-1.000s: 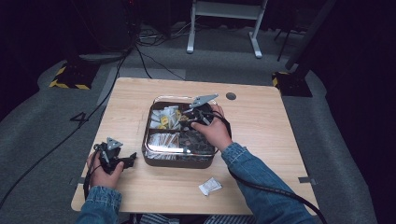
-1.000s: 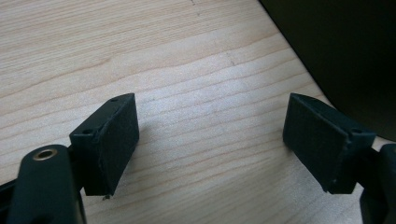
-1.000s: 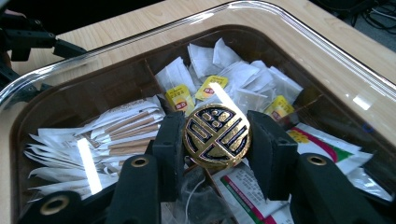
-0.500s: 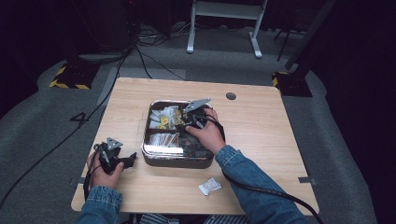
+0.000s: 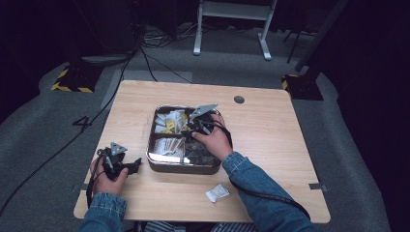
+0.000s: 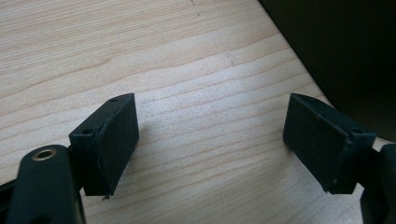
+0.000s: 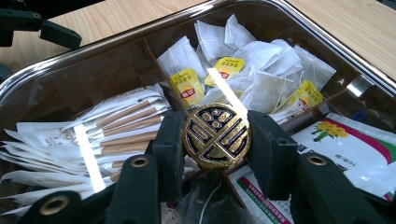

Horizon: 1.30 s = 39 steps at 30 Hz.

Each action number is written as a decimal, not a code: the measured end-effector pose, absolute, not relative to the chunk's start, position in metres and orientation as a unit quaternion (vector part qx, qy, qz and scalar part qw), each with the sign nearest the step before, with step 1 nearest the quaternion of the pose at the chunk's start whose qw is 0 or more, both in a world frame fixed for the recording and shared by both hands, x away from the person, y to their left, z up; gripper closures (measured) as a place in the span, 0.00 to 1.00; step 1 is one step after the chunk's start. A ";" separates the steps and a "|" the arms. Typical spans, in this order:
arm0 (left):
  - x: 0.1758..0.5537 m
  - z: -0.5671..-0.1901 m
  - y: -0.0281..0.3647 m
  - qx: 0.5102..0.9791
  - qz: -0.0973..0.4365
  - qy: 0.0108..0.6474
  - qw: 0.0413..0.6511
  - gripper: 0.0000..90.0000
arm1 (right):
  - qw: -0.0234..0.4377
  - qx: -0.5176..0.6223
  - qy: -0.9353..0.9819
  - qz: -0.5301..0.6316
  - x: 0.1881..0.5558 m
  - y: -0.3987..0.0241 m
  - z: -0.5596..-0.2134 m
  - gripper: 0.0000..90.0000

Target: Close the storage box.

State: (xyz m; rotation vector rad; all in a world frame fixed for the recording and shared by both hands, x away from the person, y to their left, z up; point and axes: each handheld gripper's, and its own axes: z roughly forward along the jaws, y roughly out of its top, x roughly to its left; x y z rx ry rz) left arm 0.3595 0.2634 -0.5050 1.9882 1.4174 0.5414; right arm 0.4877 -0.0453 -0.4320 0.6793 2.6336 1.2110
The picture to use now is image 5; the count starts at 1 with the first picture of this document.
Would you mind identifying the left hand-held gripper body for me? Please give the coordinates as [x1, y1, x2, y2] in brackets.
[96, 141, 131, 182]

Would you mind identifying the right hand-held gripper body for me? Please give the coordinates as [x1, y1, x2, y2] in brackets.
[189, 102, 224, 136]

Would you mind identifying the metal compartment tray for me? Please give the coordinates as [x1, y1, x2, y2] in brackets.
[146, 103, 224, 176]

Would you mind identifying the person's left hand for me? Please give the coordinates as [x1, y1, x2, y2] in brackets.
[89, 157, 130, 196]

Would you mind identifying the person's right hand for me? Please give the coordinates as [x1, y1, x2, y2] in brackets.
[191, 113, 234, 161]

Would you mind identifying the pile of yellow white packets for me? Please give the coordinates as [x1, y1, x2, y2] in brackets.
[155, 109, 189, 135]

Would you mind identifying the pile of white brown packets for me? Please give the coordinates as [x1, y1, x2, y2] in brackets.
[153, 137, 186, 160]

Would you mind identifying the pile of dark packets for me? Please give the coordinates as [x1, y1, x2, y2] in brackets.
[184, 137, 220, 166]

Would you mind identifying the small white packet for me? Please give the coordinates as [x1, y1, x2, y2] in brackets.
[205, 183, 231, 204]

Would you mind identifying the person's striped clothing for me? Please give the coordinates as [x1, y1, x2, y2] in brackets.
[136, 220, 260, 232]

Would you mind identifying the black yellow striped stand base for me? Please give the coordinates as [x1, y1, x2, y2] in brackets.
[50, 65, 102, 94]

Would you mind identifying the black stand base with pole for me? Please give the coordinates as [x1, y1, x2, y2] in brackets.
[281, 0, 350, 102]

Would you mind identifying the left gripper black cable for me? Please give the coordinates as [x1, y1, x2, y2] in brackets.
[85, 148, 107, 209]

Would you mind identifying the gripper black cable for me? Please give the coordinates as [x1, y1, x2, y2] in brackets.
[85, 148, 107, 209]
[206, 119, 311, 221]

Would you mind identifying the long black floor cable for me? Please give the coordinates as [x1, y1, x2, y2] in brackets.
[0, 52, 138, 217]

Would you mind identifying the thin black floor cable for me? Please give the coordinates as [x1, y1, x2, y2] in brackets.
[138, 44, 193, 84]

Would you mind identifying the bundle of floor cables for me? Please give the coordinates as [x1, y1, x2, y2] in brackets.
[141, 22, 207, 49]

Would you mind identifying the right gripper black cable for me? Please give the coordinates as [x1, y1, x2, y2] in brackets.
[206, 119, 311, 221]

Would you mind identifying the white metal desk frame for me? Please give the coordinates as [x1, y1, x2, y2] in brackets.
[192, 0, 278, 62]

